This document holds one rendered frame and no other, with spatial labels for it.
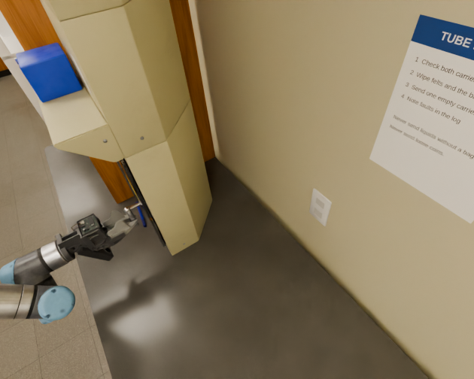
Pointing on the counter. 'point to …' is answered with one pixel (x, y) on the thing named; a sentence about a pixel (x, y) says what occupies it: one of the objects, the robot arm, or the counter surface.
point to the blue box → (48, 71)
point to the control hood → (80, 126)
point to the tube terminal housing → (145, 107)
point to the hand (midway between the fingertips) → (133, 220)
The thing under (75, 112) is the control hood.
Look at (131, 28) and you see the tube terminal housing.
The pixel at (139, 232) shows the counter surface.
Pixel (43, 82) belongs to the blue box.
